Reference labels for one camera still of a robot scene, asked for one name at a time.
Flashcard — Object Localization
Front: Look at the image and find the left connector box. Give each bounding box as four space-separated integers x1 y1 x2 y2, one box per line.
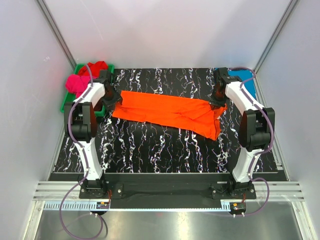
96 201 110 209

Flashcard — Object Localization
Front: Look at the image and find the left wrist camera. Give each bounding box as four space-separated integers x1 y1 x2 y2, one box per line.
98 69 114 85

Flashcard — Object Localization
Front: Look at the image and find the aluminium frame rail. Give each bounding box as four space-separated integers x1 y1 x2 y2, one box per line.
34 181 304 202

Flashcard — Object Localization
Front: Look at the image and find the red t shirt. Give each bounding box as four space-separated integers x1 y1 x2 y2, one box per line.
77 61 109 78

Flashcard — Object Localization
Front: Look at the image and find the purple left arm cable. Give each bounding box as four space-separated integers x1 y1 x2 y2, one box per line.
58 63 109 238

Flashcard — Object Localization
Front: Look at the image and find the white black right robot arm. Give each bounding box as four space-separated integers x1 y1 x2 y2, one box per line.
210 76 275 199

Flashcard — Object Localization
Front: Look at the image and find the folded blue t shirt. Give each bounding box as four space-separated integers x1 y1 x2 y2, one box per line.
227 69 257 100

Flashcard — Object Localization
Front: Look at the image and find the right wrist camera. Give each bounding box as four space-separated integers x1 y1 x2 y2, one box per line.
213 67 242 86

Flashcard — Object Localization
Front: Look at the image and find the right connector box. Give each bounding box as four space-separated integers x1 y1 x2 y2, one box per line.
230 202 247 212

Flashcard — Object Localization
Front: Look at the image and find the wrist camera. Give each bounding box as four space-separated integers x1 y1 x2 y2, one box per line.
213 67 242 86
98 69 114 85

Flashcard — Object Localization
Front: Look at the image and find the connector box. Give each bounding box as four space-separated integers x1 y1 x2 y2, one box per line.
96 201 110 209
230 202 247 212

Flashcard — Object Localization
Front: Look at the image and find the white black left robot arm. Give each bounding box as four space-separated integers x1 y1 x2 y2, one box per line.
64 82 122 199

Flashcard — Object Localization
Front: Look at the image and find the pink t shirt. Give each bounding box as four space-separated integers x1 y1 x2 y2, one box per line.
65 74 91 98

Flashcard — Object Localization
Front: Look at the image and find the orange t shirt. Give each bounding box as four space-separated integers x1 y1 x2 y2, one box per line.
112 90 227 141

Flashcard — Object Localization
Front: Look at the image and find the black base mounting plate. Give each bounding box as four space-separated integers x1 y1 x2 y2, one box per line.
79 181 257 210

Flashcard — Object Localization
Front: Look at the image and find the green plastic bin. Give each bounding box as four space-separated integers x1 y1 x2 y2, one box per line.
59 63 115 118

